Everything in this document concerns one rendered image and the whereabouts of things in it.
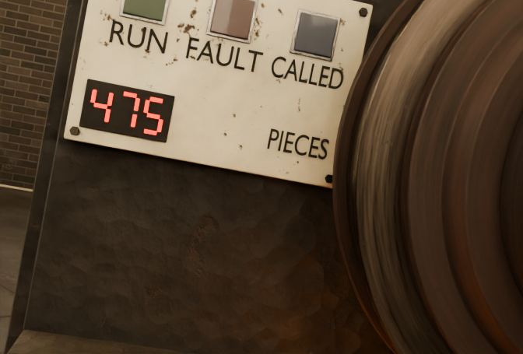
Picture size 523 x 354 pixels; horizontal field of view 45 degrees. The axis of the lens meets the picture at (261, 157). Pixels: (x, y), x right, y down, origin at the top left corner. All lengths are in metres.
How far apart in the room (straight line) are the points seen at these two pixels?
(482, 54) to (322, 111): 0.18
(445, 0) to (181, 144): 0.26
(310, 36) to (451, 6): 0.15
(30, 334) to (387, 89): 0.40
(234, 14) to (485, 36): 0.23
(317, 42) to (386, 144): 0.16
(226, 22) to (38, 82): 6.14
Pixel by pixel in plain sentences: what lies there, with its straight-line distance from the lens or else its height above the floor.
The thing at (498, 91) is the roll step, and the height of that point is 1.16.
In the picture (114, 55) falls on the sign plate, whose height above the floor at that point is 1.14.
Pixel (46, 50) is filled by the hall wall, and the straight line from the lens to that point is 6.71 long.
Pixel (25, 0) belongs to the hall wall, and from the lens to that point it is 6.81.
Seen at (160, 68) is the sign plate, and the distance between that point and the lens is 0.60.
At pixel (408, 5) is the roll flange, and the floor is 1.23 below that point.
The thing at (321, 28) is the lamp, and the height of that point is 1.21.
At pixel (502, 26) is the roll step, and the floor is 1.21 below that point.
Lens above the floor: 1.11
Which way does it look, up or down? 3 degrees down
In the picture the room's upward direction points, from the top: 11 degrees clockwise
